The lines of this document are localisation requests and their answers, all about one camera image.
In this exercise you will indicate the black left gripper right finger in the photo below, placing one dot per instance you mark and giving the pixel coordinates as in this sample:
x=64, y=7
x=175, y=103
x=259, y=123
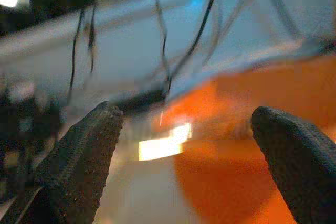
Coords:
x=302, y=169

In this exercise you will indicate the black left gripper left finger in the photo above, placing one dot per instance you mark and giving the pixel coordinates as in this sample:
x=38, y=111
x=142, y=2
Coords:
x=78, y=161

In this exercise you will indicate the orange bowl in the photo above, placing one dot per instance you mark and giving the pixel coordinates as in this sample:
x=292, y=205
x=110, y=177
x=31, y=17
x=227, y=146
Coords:
x=288, y=90

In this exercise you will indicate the orange plate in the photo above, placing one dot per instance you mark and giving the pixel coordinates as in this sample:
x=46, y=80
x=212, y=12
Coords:
x=223, y=182

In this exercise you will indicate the black power strip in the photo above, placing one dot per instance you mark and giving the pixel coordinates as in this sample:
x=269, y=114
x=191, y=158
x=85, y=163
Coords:
x=147, y=98

